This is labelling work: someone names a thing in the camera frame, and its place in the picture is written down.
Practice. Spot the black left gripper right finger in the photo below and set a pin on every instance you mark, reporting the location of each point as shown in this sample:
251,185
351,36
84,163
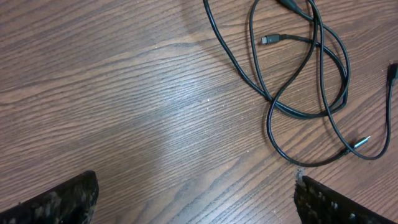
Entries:
319,204

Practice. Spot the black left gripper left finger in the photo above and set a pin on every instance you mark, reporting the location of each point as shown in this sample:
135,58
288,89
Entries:
73,201

